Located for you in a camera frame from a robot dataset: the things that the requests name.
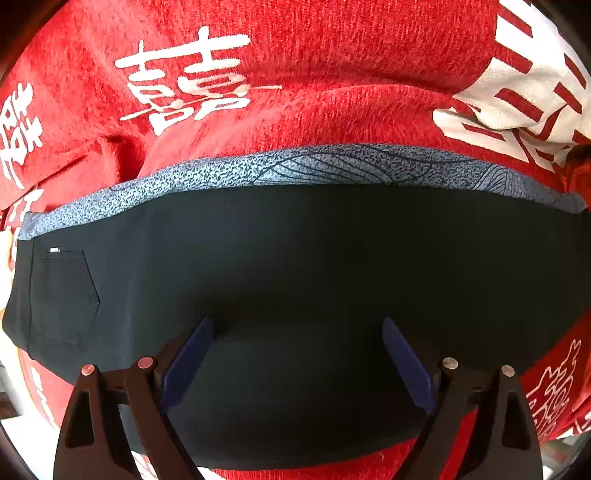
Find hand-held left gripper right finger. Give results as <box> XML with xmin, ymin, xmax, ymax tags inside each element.
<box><xmin>381</xmin><ymin>316</ymin><xmax>544</xmax><ymax>480</ymax></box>

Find black pants with grey waistband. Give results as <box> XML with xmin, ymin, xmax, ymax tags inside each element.
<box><xmin>2</xmin><ymin>144</ymin><xmax>591</xmax><ymax>472</ymax></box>

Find red printed blanket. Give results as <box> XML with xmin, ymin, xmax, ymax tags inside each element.
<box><xmin>0</xmin><ymin>0</ymin><xmax>591</xmax><ymax>480</ymax></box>

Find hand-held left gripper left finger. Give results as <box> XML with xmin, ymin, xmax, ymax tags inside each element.
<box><xmin>53</xmin><ymin>315</ymin><xmax>214</xmax><ymax>480</ymax></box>

